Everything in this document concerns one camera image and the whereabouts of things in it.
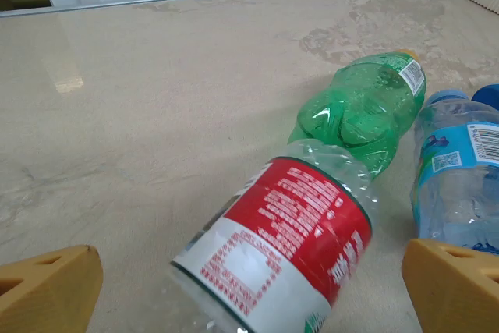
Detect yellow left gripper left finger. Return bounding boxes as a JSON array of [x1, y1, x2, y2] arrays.
[[0, 245, 103, 333]]

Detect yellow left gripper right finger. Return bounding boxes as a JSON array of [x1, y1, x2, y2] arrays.
[[402, 238, 499, 333]]

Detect clear bottle light blue label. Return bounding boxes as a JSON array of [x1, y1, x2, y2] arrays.
[[409, 89, 499, 257]]

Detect clear bottle red white label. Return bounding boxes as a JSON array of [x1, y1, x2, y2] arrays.
[[170, 140, 373, 333]]

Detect clear bottle dark blue label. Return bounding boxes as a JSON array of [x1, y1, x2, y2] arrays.
[[470, 83, 499, 112]]

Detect green soda bottle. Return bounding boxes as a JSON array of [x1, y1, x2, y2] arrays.
[[287, 48, 428, 182]]

